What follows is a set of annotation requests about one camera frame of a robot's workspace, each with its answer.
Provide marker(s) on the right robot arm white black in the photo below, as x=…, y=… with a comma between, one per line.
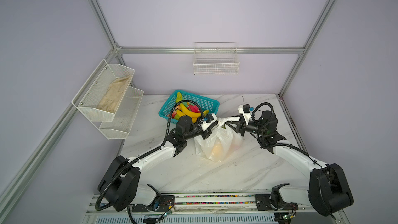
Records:
x=327, y=190

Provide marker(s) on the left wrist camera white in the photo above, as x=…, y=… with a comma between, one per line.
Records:
x=206, y=124

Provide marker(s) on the green fake leafy fruit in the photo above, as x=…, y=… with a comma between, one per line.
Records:
x=179, y=97

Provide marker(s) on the pink fake dragon fruit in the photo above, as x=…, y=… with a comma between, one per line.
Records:
x=193, y=108

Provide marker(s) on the upper white mesh shelf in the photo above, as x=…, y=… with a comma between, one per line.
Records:
x=100, y=99

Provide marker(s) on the white mesh shelf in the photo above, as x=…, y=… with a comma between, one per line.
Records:
x=100, y=99
x=121, y=126

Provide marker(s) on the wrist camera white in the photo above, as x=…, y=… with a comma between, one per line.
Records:
x=246, y=116
x=206, y=124

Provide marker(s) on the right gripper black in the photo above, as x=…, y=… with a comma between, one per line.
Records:
x=241, y=127

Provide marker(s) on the white lemon print plastic bag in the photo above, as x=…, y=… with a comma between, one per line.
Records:
x=221, y=143

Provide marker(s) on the lower white mesh shelf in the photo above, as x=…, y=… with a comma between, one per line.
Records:
x=121, y=126

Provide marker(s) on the beige cloth in shelf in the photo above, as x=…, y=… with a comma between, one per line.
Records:
x=114, y=94

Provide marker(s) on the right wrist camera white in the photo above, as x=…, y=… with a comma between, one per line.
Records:
x=246, y=116

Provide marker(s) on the teal plastic basket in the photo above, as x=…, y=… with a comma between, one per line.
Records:
x=207, y=105

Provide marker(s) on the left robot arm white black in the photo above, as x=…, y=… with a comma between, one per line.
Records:
x=120, y=186

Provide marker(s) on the yellow fake banana bunch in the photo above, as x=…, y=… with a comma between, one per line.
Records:
x=183, y=110

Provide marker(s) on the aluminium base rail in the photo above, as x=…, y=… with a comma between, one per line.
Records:
x=216, y=208

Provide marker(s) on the white wire wall basket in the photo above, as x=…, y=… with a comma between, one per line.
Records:
x=215, y=58

